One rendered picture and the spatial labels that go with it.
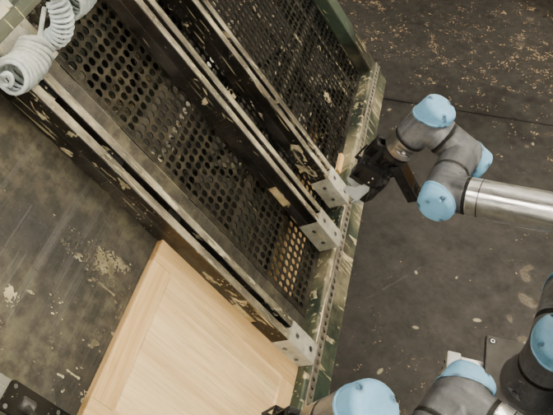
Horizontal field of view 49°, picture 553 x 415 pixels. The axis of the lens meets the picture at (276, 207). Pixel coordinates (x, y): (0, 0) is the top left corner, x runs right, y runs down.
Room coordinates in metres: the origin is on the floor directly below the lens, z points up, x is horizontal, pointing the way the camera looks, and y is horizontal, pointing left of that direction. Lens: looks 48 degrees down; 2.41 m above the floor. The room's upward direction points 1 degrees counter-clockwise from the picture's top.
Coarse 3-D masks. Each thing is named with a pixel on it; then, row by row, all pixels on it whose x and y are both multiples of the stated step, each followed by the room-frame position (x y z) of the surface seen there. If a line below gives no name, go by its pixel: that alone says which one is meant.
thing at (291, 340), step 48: (0, 0) 0.98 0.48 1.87; (48, 0) 0.91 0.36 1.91; (0, 48) 0.90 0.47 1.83; (48, 48) 0.91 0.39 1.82; (48, 96) 0.92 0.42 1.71; (96, 144) 0.90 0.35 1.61; (144, 192) 0.88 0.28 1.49; (192, 240) 0.86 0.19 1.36; (240, 288) 0.83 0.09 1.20; (288, 336) 0.80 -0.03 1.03
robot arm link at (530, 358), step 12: (540, 312) 0.74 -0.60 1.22; (552, 312) 0.73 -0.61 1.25; (540, 324) 0.69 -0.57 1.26; (552, 324) 0.69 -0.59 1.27; (528, 336) 0.70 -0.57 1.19; (540, 336) 0.66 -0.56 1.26; (552, 336) 0.66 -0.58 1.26; (528, 348) 0.66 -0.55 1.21; (540, 348) 0.64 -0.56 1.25; (552, 348) 0.63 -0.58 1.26; (528, 360) 0.65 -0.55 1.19; (540, 360) 0.63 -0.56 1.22; (552, 360) 0.61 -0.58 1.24; (528, 372) 0.63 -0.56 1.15; (540, 372) 0.62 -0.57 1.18; (552, 372) 0.61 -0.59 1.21; (540, 384) 0.61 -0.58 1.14; (552, 384) 0.60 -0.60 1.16
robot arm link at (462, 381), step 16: (448, 368) 0.41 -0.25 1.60; (464, 368) 0.41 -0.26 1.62; (480, 368) 0.41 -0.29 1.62; (448, 384) 0.38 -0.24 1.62; (464, 384) 0.38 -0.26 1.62; (480, 384) 0.38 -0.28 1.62; (432, 400) 0.36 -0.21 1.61; (448, 400) 0.36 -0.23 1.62; (464, 400) 0.36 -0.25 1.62; (480, 400) 0.36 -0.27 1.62; (496, 400) 0.36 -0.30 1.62
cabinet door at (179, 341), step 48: (144, 288) 0.74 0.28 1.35; (192, 288) 0.80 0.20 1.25; (144, 336) 0.64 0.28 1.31; (192, 336) 0.70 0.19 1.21; (240, 336) 0.77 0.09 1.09; (96, 384) 0.52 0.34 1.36; (144, 384) 0.56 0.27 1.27; (192, 384) 0.61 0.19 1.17; (240, 384) 0.66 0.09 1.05; (288, 384) 0.73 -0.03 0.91
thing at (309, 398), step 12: (372, 84) 2.05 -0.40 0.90; (372, 96) 1.98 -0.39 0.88; (360, 144) 1.69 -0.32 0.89; (348, 204) 1.38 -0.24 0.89; (348, 216) 1.34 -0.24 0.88; (336, 252) 1.18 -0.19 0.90; (336, 264) 1.13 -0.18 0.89; (336, 276) 1.10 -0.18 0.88; (324, 312) 0.96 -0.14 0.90; (324, 324) 0.92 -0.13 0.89; (324, 336) 0.89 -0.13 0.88; (312, 372) 0.77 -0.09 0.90; (312, 384) 0.74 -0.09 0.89; (312, 396) 0.71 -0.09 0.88
